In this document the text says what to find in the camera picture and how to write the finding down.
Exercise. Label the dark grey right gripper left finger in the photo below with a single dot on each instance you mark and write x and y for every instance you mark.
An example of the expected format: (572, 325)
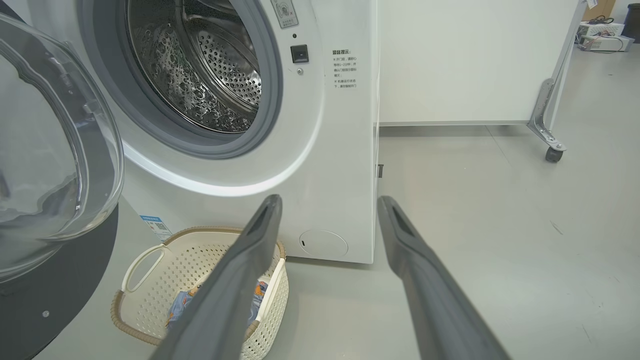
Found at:
(235, 290)

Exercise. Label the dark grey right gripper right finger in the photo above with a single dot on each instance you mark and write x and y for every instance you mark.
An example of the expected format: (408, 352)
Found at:
(430, 300)

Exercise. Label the blue and cream cartoon garment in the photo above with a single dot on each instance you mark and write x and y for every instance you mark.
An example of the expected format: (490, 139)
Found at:
(259, 300)

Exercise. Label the blue cartoon print garment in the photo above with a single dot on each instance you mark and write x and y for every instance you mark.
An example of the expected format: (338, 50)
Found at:
(180, 305)

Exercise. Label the black round glass washer door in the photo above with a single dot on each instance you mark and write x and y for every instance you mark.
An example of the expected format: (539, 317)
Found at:
(40, 150)

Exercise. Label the white front-load washing machine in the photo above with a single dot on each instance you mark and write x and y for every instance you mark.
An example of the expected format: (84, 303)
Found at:
(340, 150)

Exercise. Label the grey rubber door gasket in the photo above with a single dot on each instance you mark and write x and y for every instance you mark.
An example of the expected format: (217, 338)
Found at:
(270, 90)

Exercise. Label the steel perforated washer drum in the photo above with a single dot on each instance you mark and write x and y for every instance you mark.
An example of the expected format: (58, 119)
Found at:
(200, 65)

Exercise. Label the black object edge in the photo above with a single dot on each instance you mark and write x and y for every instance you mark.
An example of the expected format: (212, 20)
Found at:
(299, 53)

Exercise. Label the cream perforated laundry basket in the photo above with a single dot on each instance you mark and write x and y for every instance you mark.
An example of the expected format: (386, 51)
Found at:
(150, 300)

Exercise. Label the blue energy label sticker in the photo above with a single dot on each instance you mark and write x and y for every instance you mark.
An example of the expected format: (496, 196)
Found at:
(157, 227)

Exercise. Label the round filter cover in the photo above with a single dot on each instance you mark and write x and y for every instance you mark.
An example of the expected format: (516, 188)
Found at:
(324, 244)

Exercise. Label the metal partition leg with caster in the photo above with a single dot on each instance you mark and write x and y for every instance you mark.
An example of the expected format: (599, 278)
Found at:
(545, 115)

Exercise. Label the white partition board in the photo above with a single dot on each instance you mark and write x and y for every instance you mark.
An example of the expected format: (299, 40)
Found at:
(475, 60)

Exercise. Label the black instruction text label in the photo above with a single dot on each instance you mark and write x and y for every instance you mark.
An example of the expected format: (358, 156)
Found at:
(345, 70)

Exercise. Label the grey warning label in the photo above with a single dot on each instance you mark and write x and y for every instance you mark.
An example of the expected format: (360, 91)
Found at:
(285, 12)

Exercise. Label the grey electronic device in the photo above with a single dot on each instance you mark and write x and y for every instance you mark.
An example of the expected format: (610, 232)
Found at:
(610, 44)

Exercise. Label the white equipment box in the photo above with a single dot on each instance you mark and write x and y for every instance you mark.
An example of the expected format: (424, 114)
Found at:
(602, 29)

